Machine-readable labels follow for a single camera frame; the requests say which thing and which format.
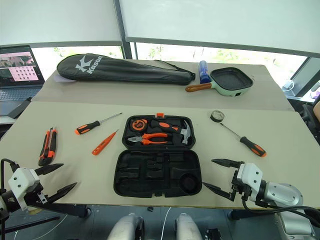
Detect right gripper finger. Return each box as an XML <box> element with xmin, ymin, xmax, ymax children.
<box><xmin>202</xmin><ymin>181</ymin><xmax>236</xmax><ymax>202</ymax></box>
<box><xmin>211</xmin><ymin>158</ymin><xmax>245</xmax><ymax>169</ymax></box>

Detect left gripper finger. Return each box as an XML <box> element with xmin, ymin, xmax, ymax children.
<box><xmin>45</xmin><ymin>182</ymin><xmax>79</xmax><ymax>204</ymax></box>
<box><xmin>34</xmin><ymin>163</ymin><xmax>65</xmax><ymax>177</ymax></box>

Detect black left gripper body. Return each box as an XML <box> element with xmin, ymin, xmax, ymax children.
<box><xmin>24</xmin><ymin>170</ymin><xmax>50</xmax><ymax>206</ymax></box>

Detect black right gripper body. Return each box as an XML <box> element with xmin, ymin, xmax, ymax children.
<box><xmin>230</xmin><ymin>169</ymin><xmax>251</xmax><ymax>201</ymax></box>

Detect orange black utility knife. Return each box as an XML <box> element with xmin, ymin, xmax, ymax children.
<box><xmin>38</xmin><ymin>127</ymin><xmax>58</xmax><ymax>167</ymax></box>

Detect orange black handled screwdriver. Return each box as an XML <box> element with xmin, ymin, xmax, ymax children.
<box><xmin>75</xmin><ymin>112</ymin><xmax>124</xmax><ymax>136</ymax></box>
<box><xmin>219</xmin><ymin>121</ymin><xmax>268</xmax><ymax>158</ymax></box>

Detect orange voltage tester pen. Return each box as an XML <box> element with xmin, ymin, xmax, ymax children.
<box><xmin>91</xmin><ymin>129</ymin><xmax>120</xmax><ymax>156</ymax></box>

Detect black tool case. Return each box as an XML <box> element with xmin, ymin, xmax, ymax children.
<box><xmin>113</xmin><ymin>113</ymin><xmax>203</xmax><ymax>199</ymax></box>

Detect grey rounded shape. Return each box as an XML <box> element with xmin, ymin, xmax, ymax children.
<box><xmin>107</xmin><ymin>215</ymin><xmax>146</xmax><ymax>240</ymax></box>
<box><xmin>174</xmin><ymin>212</ymin><xmax>204</xmax><ymax>240</ymax></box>

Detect black electrical tape roll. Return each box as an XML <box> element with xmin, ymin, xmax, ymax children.
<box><xmin>209</xmin><ymin>109</ymin><xmax>226</xmax><ymax>124</ymax></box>

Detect black flat panel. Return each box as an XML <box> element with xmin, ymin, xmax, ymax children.
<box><xmin>6</xmin><ymin>97</ymin><xmax>33</xmax><ymax>120</ymax></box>

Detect black office chair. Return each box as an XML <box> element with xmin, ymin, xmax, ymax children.
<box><xmin>299</xmin><ymin>101</ymin><xmax>320</xmax><ymax>146</ymax></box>

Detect pale purple sheet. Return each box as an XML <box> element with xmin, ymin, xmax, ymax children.
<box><xmin>53</xmin><ymin>74</ymin><xmax>76</xmax><ymax>83</ymax></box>

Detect blue cylindrical bottle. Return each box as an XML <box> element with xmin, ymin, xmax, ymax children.
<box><xmin>198</xmin><ymin>60</ymin><xmax>213</xmax><ymax>85</ymax></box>

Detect orange black tape measure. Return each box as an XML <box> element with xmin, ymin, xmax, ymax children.
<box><xmin>131</xmin><ymin>119</ymin><xmax>149</xmax><ymax>132</ymax></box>

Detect small white device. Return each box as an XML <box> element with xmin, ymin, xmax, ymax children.
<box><xmin>282</xmin><ymin>79</ymin><xmax>297</xmax><ymax>92</ymax></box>

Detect person in black t-shirt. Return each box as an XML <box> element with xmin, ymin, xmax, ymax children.
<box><xmin>312</xmin><ymin>98</ymin><xmax>320</xmax><ymax>118</ymax></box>

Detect open laptop computer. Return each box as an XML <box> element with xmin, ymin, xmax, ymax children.
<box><xmin>0</xmin><ymin>44</ymin><xmax>47</xmax><ymax>104</ymax></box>

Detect black Kason racket bag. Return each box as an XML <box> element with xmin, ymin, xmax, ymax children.
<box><xmin>56</xmin><ymin>53</ymin><xmax>197</xmax><ymax>86</ymax></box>

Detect white roller blind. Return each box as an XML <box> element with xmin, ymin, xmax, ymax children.
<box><xmin>118</xmin><ymin>0</ymin><xmax>320</xmax><ymax>59</ymax></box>
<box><xmin>0</xmin><ymin>0</ymin><xmax>124</xmax><ymax>48</ymax></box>

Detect black table leg frame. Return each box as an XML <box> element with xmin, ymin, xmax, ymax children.
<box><xmin>24</xmin><ymin>201</ymin><xmax>92</xmax><ymax>219</ymax></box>

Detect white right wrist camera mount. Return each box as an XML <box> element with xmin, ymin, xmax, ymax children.
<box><xmin>235</xmin><ymin>162</ymin><xmax>264</xmax><ymax>202</ymax></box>

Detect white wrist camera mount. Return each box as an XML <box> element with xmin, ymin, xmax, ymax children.
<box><xmin>7</xmin><ymin>167</ymin><xmax>41</xmax><ymax>212</ymax></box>
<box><xmin>235</xmin><ymin>162</ymin><xmax>264</xmax><ymax>202</ymax></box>

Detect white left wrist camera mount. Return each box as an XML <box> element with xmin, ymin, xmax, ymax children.
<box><xmin>7</xmin><ymin>167</ymin><xmax>41</xmax><ymax>212</ymax></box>

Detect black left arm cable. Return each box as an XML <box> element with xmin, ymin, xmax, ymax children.
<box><xmin>0</xmin><ymin>158</ymin><xmax>20</xmax><ymax>191</ymax></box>

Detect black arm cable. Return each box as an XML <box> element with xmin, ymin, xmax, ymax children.
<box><xmin>0</xmin><ymin>158</ymin><xmax>20</xmax><ymax>191</ymax></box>
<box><xmin>241</xmin><ymin>193</ymin><xmax>320</xmax><ymax>227</ymax></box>

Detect white thin floor cable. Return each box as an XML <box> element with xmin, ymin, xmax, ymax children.
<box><xmin>161</xmin><ymin>206</ymin><xmax>174</xmax><ymax>240</ymax></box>

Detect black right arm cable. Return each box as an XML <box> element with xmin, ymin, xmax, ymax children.
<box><xmin>241</xmin><ymin>193</ymin><xmax>320</xmax><ymax>227</ymax></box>

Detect claw hammer orange black handle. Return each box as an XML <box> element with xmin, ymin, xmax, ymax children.
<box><xmin>149</xmin><ymin>119</ymin><xmax>194</xmax><ymax>146</ymax></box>

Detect orange handled pliers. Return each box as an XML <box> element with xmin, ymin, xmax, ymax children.
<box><xmin>127</xmin><ymin>132</ymin><xmax>169</xmax><ymax>146</ymax></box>

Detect mint green wooden handled pan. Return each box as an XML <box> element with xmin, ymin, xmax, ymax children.
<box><xmin>184</xmin><ymin>67</ymin><xmax>254</xmax><ymax>98</ymax></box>

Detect dark window frame post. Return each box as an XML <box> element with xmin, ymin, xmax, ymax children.
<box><xmin>113</xmin><ymin>0</ymin><xmax>134</xmax><ymax>61</ymax></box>
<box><xmin>291</xmin><ymin>56</ymin><xmax>320</xmax><ymax>97</ymax></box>

